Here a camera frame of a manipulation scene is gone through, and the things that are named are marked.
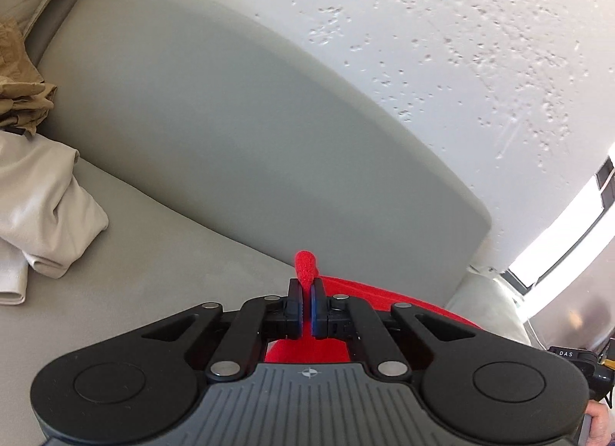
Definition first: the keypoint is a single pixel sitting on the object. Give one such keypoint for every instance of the tan crumpled garment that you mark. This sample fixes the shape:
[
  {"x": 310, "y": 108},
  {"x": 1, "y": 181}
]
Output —
[{"x": 21, "y": 85}]

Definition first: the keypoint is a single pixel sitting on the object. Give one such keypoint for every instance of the cream folded garment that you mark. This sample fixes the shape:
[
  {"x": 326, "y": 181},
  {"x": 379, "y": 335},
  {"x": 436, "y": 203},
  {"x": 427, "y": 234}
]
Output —
[{"x": 43, "y": 205}]

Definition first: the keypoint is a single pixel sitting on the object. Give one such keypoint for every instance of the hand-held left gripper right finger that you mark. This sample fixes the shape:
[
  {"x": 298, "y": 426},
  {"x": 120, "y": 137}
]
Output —
[{"x": 318, "y": 304}]

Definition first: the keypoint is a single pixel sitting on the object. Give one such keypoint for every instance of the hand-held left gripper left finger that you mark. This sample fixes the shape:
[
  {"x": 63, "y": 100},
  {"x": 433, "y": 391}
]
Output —
[{"x": 294, "y": 304}]

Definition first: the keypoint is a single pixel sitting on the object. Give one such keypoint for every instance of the person's right hand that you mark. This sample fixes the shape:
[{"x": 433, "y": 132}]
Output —
[{"x": 603, "y": 427}]

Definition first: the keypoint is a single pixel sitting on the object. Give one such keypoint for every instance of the red t-shirt with chest print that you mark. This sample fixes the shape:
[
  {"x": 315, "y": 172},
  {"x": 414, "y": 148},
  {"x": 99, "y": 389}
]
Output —
[{"x": 306, "y": 266}]

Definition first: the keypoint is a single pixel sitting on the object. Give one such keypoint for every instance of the light grey cushion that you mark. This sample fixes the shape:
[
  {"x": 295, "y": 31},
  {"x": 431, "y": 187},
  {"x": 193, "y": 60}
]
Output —
[{"x": 485, "y": 306}]

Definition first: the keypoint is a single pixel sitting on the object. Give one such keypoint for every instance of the grey sofa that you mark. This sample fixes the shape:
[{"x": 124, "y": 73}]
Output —
[{"x": 216, "y": 138}]

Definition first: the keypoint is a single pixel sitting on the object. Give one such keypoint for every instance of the window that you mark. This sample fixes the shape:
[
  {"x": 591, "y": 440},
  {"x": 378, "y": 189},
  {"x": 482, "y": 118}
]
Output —
[{"x": 571, "y": 229}]

